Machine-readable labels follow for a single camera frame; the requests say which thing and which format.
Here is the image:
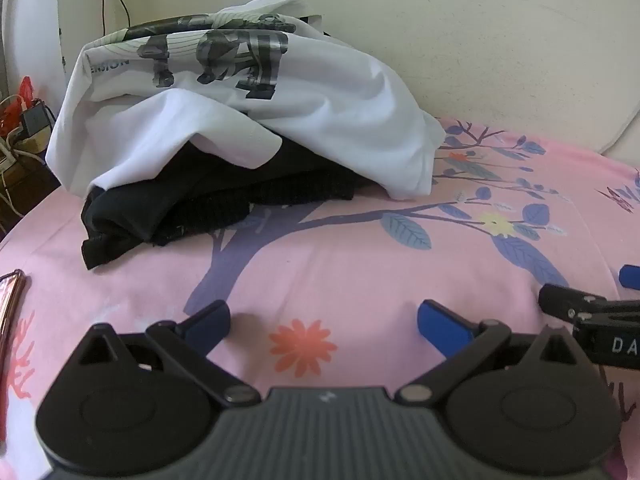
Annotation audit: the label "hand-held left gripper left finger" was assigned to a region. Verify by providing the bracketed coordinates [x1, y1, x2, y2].
[75, 300, 262, 407]

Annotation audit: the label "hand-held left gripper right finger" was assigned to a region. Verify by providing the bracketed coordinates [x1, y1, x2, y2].
[395, 300, 583, 407]

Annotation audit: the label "plain black garment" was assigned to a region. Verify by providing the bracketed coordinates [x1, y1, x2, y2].
[81, 180, 253, 271]

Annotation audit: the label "white printed T-shirt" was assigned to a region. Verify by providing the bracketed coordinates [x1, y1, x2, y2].
[46, 0, 447, 201]

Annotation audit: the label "pink floral bedsheet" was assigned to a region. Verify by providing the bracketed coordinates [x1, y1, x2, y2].
[0, 115, 640, 480]

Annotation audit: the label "black printed garment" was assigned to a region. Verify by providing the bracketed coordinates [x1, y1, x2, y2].
[150, 132, 362, 247]

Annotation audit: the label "rose gold smartphone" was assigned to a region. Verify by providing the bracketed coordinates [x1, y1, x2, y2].
[0, 269, 27, 356]

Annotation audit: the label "black power adapter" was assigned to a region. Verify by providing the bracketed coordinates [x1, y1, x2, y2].
[20, 102, 56, 138]

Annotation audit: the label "red plastic bag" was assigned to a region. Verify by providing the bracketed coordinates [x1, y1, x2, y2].
[0, 76, 36, 133]

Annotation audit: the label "grey wall cable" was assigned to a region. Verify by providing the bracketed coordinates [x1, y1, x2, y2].
[599, 104, 640, 155]

